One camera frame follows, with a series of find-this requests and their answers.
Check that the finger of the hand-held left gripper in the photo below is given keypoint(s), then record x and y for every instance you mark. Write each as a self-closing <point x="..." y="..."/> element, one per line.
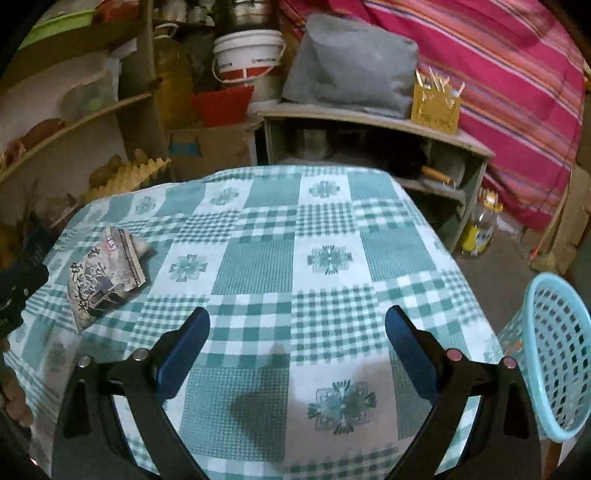
<point x="32" y="278"/>

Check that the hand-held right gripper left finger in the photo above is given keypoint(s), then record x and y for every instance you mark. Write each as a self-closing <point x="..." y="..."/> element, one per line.
<point x="182" y="355"/>

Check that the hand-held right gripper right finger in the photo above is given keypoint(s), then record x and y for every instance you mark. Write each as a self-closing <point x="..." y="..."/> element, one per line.
<point x="411" y="355"/>

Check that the grey printed packet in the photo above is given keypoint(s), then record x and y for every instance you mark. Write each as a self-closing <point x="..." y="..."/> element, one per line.
<point x="104" y="281"/>

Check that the light blue plastic basket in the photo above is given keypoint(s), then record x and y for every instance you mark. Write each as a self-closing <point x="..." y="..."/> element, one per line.
<point x="549" y="350"/>

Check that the person's left hand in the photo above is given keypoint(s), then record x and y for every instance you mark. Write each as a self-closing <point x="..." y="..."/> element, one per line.
<point x="14" y="397"/>

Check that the green white checked tablecloth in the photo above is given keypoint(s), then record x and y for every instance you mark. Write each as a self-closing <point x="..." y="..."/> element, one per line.
<point x="286" y="286"/>

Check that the large potato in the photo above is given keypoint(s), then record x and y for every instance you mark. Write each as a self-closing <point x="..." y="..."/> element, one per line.
<point x="106" y="171"/>

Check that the yellow egg tray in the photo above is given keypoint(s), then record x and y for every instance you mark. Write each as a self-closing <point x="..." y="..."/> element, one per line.
<point x="129" y="177"/>

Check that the small cooking oil bottle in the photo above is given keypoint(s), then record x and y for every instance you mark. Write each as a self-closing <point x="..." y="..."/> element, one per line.
<point x="480" y="233"/>

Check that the brown sweet potato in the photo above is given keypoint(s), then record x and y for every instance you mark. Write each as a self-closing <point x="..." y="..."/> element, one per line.
<point x="44" y="131"/>

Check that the small potato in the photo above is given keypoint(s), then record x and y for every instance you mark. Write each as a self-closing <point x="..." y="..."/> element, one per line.
<point x="141" y="156"/>

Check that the clear plastic container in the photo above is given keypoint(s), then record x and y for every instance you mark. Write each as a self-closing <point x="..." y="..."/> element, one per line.
<point x="90" y="97"/>

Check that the black pan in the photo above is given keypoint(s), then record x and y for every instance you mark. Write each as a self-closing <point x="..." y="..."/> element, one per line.
<point x="401" y="159"/>

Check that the cardboard sheet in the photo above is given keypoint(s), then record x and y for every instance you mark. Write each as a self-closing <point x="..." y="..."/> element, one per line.
<point x="565" y="221"/>

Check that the cardboard box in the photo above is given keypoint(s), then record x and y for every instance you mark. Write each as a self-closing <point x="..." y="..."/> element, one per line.
<point x="217" y="150"/>

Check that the wooden cabinet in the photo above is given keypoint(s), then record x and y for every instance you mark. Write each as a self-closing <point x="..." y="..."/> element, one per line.
<point x="383" y="127"/>

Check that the wooden shelf unit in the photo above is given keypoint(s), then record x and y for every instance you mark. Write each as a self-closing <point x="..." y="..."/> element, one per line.
<point x="134" y="69"/>

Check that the large yellow oil jug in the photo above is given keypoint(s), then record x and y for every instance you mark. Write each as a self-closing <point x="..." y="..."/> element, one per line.
<point x="173" y="78"/>

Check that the yellow cutlery holder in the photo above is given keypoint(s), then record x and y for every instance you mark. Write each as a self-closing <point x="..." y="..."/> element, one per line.
<point x="436" y="110"/>

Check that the green plastic tray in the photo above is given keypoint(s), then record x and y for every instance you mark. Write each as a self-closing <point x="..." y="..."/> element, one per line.
<point x="57" y="27"/>

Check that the red plastic basin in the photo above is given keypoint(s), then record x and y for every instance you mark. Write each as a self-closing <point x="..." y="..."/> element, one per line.
<point x="221" y="106"/>

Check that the bundle of wooden utensils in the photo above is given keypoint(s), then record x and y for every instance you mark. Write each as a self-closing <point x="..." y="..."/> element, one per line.
<point x="438" y="83"/>

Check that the white plastic tub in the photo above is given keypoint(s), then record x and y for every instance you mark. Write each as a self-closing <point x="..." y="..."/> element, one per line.
<point x="268" y="91"/>

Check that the red container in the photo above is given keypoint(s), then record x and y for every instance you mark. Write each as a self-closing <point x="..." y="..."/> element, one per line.
<point x="115" y="9"/>

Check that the pink striped blanket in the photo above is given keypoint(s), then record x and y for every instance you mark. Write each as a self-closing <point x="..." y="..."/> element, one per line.
<point x="498" y="78"/>

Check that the grey cushion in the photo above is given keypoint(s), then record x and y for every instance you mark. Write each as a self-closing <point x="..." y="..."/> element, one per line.
<point x="351" y="64"/>

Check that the group of metal jars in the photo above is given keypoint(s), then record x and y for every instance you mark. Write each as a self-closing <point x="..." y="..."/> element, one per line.
<point x="187" y="11"/>

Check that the white plastic bucket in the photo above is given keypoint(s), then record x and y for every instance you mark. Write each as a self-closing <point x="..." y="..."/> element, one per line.
<point x="249" y="50"/>

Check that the metal pot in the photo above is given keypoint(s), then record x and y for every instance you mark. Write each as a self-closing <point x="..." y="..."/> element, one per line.
<point x="249" y="14"/>

